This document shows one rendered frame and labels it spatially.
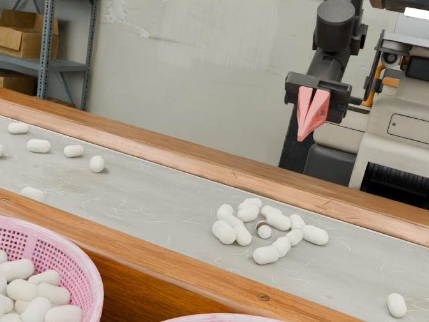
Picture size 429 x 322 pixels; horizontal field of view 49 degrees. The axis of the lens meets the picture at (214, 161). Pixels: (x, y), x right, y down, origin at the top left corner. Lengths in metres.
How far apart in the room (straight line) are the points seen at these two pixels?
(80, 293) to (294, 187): 0.44
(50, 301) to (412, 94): 0.98
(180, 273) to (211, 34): 2.43
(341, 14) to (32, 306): 0.58
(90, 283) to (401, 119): 0.92
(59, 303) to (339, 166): 1.16
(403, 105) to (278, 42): 1.57
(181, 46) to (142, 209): 2.31
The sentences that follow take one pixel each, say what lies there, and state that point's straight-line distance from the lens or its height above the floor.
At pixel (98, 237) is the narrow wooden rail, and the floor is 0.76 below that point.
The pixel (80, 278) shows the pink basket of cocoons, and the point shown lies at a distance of 0.46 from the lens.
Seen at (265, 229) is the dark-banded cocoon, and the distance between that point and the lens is 0.62.
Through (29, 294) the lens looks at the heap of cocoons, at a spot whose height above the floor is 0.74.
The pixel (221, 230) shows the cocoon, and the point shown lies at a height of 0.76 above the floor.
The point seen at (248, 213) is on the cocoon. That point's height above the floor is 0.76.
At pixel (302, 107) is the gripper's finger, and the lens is 0.73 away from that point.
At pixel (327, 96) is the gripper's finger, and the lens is 0.73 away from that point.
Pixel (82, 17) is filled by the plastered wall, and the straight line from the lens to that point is 3.29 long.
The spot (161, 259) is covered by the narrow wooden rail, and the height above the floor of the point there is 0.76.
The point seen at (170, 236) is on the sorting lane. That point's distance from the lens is 0.58.
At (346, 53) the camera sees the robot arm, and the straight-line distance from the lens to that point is 0.83.
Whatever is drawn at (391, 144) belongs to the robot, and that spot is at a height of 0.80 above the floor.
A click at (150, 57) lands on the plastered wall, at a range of 3.00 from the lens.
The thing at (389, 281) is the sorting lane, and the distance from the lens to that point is 0.63.
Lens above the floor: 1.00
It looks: 17 degrees down
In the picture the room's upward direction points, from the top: 11 degrees clockwise
